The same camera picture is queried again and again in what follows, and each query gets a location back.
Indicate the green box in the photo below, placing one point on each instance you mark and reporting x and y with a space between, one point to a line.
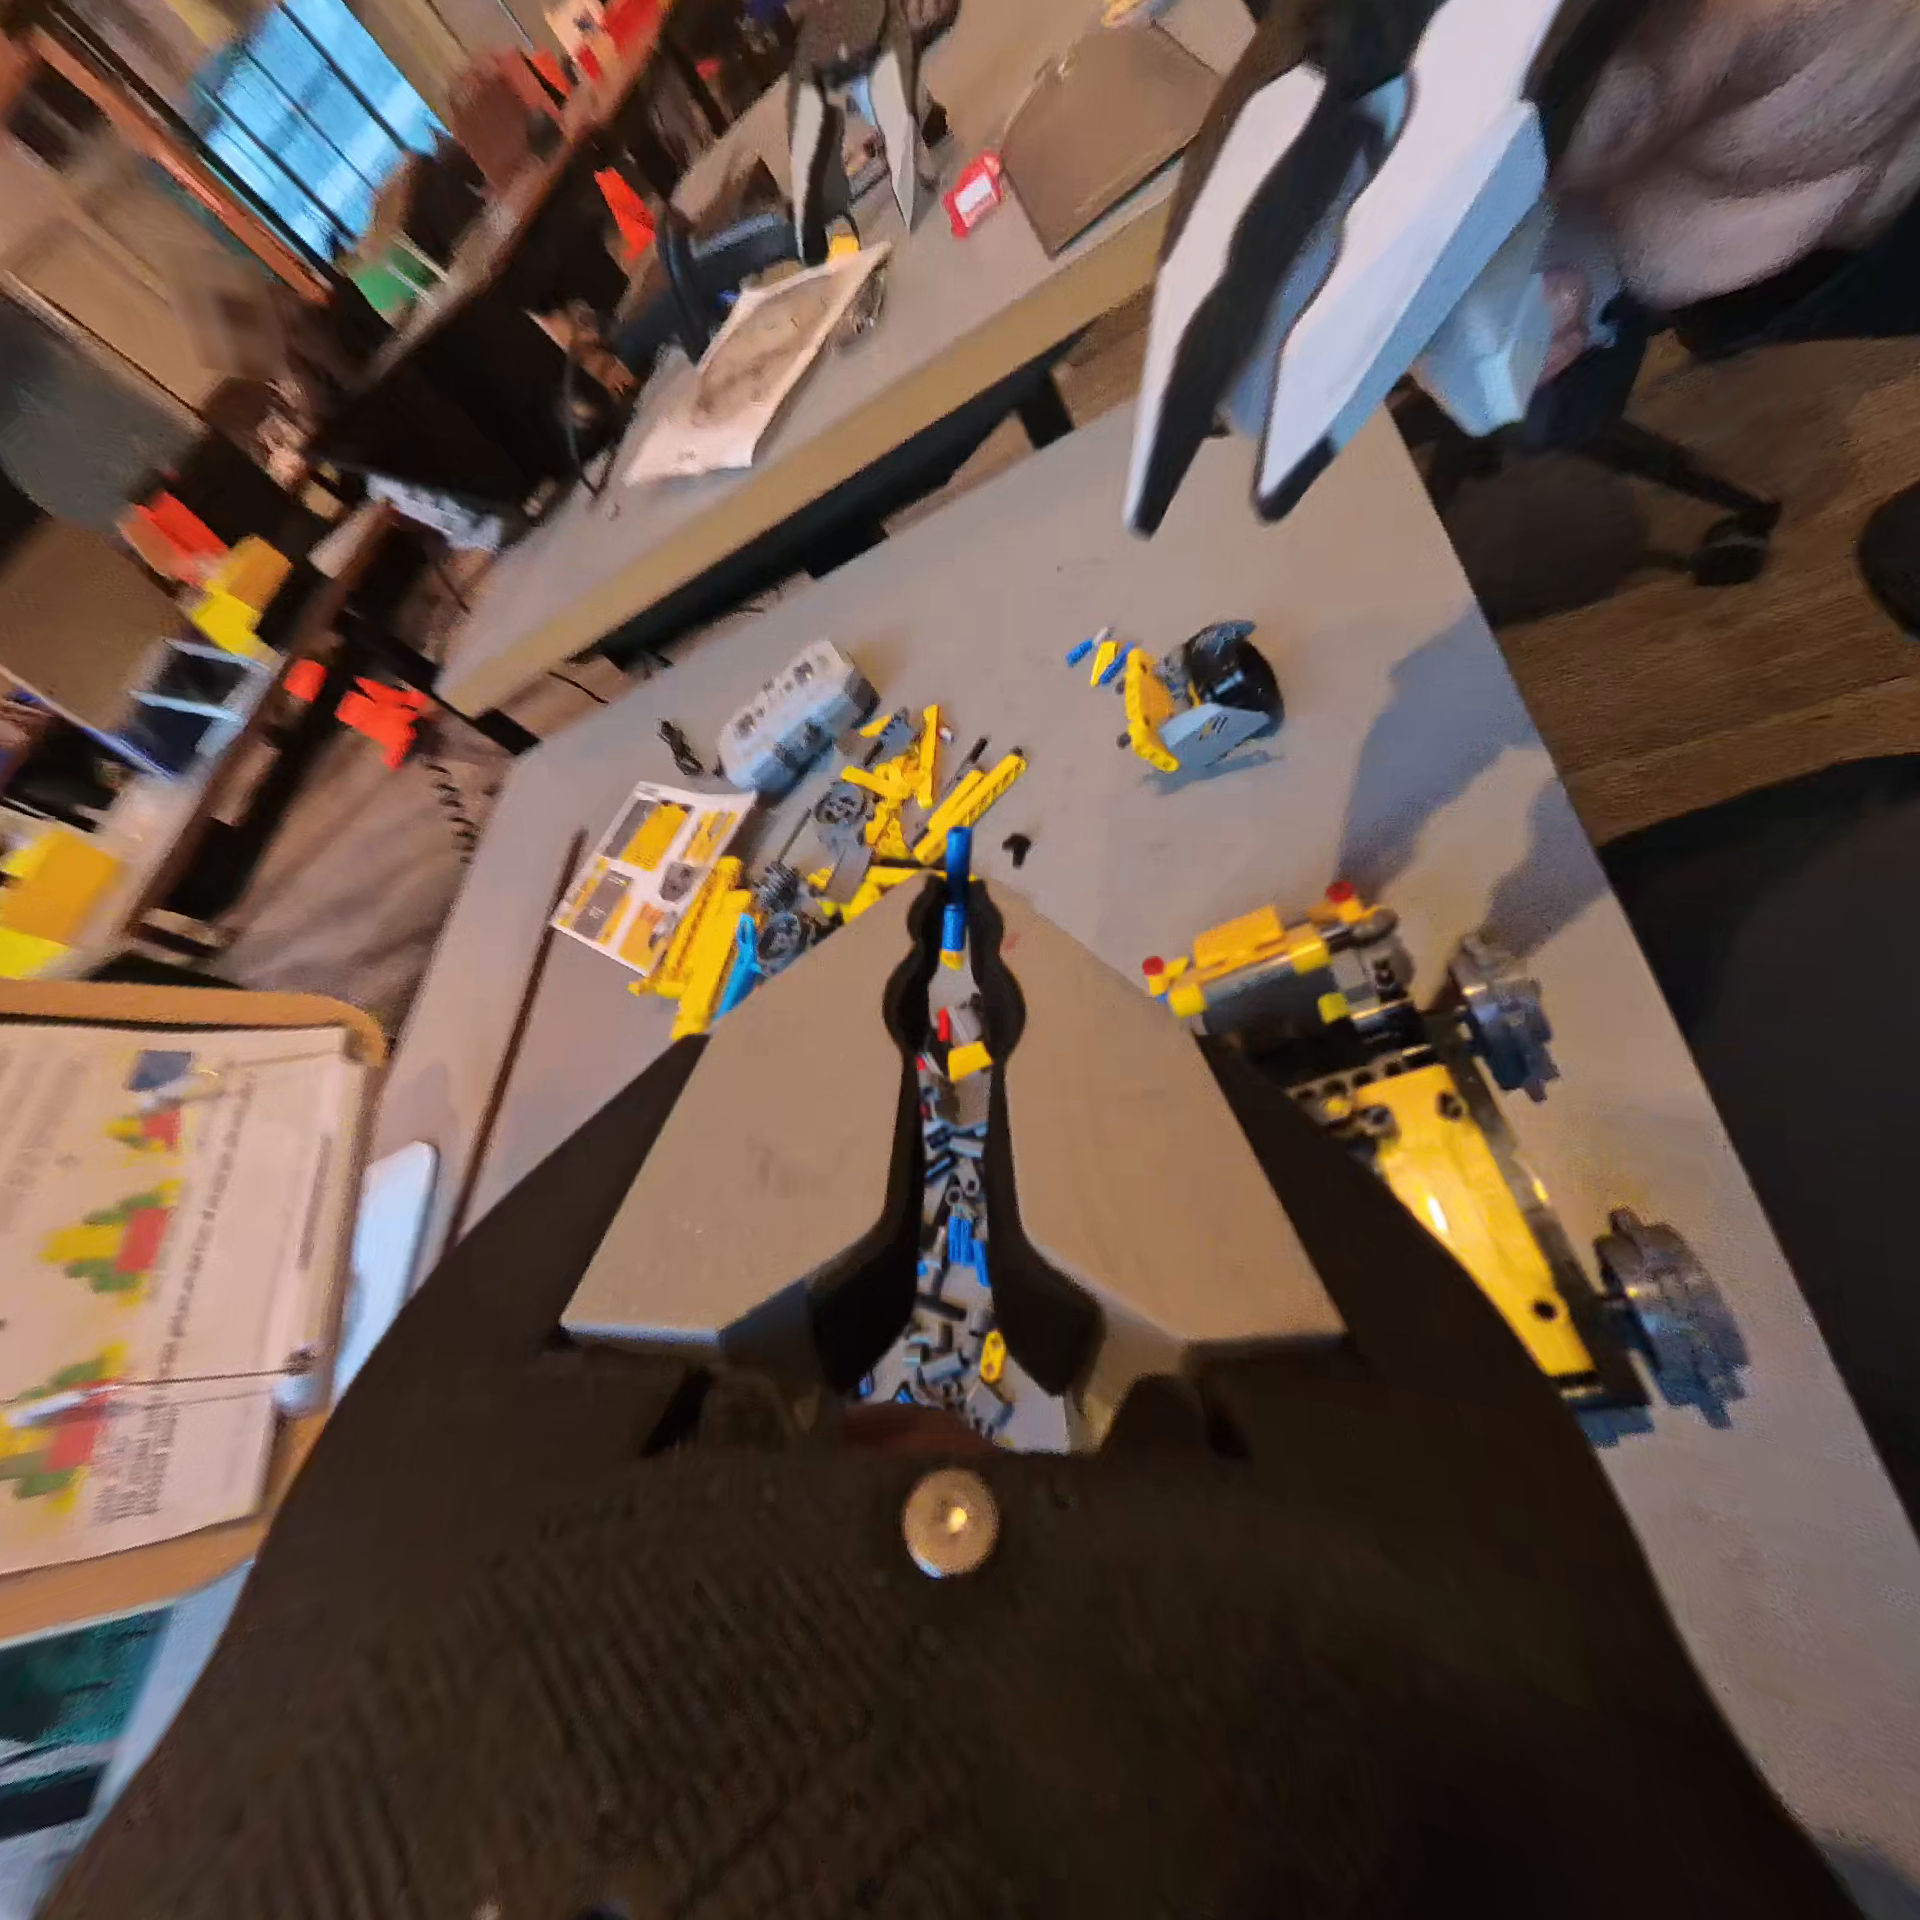
76 1708

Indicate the small yellow toy connector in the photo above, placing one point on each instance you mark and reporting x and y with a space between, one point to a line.
1106 664

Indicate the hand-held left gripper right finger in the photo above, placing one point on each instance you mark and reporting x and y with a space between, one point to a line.
1142 1170

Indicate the yellow black sticker sheet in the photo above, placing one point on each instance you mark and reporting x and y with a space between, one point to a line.
644 868

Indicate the white stand base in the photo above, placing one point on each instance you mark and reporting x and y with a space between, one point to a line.
390 1246

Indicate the yellow grey toy claw assembly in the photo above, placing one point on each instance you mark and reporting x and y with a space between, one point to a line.
1170 730

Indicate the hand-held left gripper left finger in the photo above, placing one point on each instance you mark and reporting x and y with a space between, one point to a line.
764 1170

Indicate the idle grey black gripper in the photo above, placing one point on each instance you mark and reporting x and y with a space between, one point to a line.
840 134

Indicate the printed paper sheet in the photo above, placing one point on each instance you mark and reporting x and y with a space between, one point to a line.
181 1273

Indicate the blue curved toy panel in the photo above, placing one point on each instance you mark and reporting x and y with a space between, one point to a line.
738 967

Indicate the person's right hand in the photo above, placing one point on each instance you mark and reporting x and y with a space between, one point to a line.
1741 134

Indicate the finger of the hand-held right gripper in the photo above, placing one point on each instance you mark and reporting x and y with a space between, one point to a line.
1411 256
1201 300

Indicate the small black toy connector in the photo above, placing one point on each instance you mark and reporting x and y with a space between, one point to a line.
1019 851

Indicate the window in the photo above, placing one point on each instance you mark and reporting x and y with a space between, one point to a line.
313 105

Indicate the crumpled printed paper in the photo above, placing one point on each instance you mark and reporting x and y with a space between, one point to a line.
748 360

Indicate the yellow toy frame part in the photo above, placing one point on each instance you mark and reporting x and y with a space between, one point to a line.
698 945

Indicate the tan office desk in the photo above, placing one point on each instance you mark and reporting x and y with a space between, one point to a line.
899 407

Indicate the red white card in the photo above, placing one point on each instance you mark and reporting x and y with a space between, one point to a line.
973 195

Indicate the long blue toy pin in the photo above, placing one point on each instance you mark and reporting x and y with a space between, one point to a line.
957 868

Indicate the grey toy motor hub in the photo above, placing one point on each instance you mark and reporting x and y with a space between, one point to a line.
793 720

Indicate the yellow toy vehicle model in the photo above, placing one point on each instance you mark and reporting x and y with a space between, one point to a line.
1440 1141

